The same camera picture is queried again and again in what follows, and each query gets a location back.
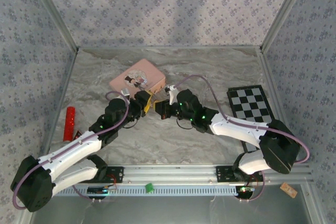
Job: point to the tan paper tag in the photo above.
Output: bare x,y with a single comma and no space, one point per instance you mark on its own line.
288,190

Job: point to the red glitter tube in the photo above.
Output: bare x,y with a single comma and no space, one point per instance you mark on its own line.
69,123

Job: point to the small green block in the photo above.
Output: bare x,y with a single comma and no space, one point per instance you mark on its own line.
149,187

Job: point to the pink tin box with cartoon couple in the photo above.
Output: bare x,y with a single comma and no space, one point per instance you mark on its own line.
136,74

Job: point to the left circuit board with LED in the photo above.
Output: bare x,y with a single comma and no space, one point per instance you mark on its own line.
98,190

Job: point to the circuit board with led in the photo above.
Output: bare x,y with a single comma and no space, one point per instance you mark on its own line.
98,190
245,189

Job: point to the aluminium frame post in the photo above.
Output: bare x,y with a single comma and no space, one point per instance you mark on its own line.
283,14
52,11

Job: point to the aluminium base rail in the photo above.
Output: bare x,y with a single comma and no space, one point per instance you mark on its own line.
168,172

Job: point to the small black and red item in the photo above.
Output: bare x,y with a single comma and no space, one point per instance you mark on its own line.
77,135

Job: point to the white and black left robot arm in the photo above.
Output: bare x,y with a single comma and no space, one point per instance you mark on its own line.
73,148

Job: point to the right circuit board with LED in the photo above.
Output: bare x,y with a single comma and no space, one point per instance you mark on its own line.
245,189

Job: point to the black and grey chessboard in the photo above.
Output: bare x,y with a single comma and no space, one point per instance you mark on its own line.
249,103

